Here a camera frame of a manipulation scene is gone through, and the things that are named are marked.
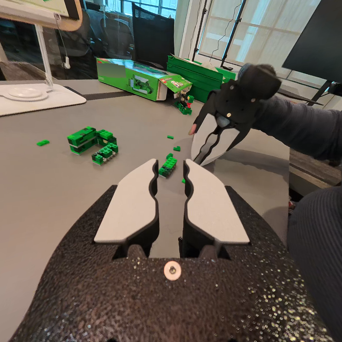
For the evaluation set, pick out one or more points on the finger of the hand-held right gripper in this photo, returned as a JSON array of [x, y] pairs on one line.
[[201, 136], [224, 144]]

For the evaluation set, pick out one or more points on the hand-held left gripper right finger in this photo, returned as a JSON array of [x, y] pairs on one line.
[[213, 208]]

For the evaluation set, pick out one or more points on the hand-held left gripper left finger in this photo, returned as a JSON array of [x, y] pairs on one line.
[[128, 205]]

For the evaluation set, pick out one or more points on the small green brick build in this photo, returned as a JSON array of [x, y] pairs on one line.
[[168, 164]]

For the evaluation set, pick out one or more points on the person's right forearm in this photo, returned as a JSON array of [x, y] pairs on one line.
[[302, 125]]

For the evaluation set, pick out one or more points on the grey desk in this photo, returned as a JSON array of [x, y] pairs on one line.
[[53, 192]]

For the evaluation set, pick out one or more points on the person's right hand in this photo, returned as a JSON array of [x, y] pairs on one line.
[[200, 120]]

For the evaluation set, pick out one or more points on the green and red brick figure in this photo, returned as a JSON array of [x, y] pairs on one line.
[[184, 105]]

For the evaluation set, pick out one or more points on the white crumpled paper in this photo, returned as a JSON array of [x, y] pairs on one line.
[[208, 66]]

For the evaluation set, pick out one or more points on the stack of green plastic bins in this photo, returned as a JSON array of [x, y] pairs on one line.
[[197, 78]]

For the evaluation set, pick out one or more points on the black tripod stand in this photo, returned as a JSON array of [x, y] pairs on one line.
[[233, 29], [200, 29]]

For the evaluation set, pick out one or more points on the window with white blind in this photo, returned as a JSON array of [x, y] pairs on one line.
[[267, 29]]

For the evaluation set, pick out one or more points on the large green brick assembly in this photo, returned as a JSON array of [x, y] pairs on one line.
[[82, 141]]

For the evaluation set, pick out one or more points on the large black monitor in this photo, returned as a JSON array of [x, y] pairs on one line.
[[315, 40]]

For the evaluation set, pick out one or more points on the green cardboard box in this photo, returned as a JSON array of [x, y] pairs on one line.
[[112, 86]]

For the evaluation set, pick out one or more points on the small flat green plate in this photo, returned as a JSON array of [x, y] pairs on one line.
[[42, 143]]

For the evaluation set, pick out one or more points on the person's dark ribbed clothing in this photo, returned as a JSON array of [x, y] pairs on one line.
[[318, 253]]

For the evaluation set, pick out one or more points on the dark office chair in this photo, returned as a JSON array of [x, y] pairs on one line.
[[112, 34]]

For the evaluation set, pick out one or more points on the white book stand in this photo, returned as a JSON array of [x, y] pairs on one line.
[[26, 100]]

